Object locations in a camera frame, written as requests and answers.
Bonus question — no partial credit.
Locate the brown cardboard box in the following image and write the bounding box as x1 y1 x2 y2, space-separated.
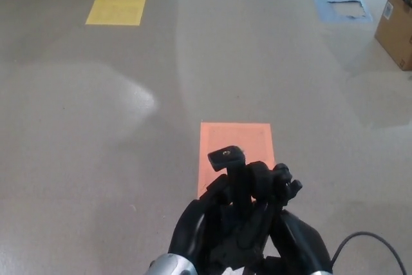
374 0 412 71

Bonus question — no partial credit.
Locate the black extendable phone stand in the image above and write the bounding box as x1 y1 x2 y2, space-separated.
207 146 304 224

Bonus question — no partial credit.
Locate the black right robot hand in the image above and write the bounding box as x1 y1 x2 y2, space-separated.
264 209 334 275

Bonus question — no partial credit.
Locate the orange paper sheet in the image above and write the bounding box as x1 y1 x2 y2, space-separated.
196 122 276 199

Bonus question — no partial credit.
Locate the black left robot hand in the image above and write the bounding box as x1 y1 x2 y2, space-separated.
167 173 272 275

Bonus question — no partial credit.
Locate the yellow paper sheet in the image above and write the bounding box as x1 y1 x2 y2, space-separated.
84 0 151 26

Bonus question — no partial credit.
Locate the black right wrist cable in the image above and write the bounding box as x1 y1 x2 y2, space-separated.
331 231 408 275

